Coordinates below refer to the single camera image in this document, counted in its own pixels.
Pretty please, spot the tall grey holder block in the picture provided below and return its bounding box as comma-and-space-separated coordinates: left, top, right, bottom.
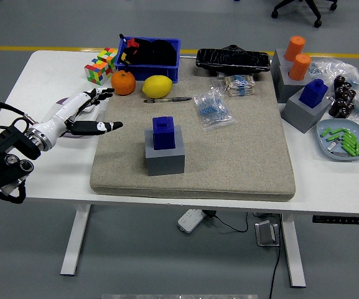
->
270, 48, 312, 104

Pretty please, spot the white table leg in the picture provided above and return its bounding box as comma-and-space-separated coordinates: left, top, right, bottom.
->
60, 204, 91, 277
281, 214, 307, 288

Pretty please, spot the purple plate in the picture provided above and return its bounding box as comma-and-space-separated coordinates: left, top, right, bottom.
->
54, 97, 101, 138

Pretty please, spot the black clear pen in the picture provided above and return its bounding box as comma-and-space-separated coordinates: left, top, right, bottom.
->
143, 96, 193, 103

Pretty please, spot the black plug with cord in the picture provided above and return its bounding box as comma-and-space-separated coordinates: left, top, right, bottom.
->
203, 210, 250, 234

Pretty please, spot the black table control panel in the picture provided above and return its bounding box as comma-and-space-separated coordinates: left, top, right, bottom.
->
312, 215, 359, 225

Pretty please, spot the blue seal stamp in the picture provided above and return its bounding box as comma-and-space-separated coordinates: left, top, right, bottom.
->
152, 116, 177, 151
299, 78, 329, 109

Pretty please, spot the white blank wall panel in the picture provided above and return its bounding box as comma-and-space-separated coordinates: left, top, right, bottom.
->
73, 108, 101, 123

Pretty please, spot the black office chair base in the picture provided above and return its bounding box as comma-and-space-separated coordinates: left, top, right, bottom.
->
271, 0, 338, 28

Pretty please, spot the yellow lemon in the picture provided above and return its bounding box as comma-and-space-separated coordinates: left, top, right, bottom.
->
141, 75, 174, 99

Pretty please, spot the blue plastic bin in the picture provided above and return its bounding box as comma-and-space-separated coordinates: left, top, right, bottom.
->
114, 37, 182, 84

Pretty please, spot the orange fruit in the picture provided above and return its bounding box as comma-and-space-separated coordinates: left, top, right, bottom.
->
110, 70, 137, 96

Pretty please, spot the blue-grey plate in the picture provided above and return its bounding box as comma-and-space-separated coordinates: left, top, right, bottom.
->
315, 118, 359, 162

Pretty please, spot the silver metal stand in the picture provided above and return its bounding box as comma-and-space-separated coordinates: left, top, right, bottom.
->
254, 219, 281, 247

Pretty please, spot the black wrapped tray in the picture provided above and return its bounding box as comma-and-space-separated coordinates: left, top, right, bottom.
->
195, 44, 271, 77

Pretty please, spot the white power strip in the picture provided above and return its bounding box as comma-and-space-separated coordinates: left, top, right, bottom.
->
177, 208, 207, 234

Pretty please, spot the grey-brown fabric mat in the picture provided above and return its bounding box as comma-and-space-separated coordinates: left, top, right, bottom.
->
89, 57, 297, 202

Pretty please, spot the orange cylinder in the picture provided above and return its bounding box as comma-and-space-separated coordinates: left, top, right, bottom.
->
288, 53, 312, 82
284, 35, 307, 62

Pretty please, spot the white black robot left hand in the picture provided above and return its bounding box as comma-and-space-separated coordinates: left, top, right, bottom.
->
32, 87, 124, 151

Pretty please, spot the black floor cable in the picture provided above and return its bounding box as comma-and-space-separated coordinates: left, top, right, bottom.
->
268, 241, 282, 299

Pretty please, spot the large clear plastic bag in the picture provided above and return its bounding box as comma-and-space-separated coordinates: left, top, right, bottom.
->
308, 58, 359, 94

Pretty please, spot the black pouch with red tag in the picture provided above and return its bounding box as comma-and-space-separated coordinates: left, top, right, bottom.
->
118, 33, 154, 65

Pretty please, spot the grey seal holder block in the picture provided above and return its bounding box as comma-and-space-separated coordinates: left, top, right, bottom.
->
280, 84, 332, 134
144, 126, 186, 177

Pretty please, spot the clear bag of blue resistors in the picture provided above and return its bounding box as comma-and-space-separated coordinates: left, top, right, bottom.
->
192, 88, 238, 131

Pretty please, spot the multicolour puzzle cube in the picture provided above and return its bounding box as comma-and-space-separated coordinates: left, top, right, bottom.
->
96, 47, 118, 71
84, 59, 114, 86

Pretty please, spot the taped resistor bundle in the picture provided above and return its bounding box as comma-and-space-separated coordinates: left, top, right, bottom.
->
219, 74, 256, 97

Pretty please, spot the black round cloth pouch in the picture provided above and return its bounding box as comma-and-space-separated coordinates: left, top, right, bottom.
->
151, 39, 178, 67

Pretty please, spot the white wall switch panel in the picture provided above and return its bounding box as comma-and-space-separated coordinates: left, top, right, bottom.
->
82, 101, 102, 113

